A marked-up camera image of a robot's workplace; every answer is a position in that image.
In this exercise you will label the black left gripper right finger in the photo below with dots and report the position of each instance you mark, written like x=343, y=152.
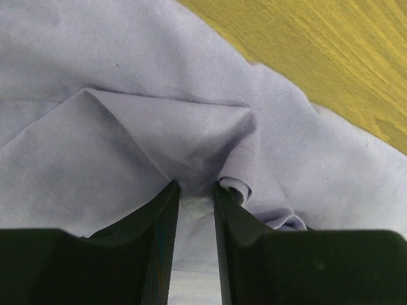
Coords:
x=260, y=265

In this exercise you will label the lavender t-shirt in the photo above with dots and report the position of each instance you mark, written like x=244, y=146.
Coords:
x=103, y=103

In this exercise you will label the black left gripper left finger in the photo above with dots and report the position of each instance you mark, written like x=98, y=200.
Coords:
x=128, y=262

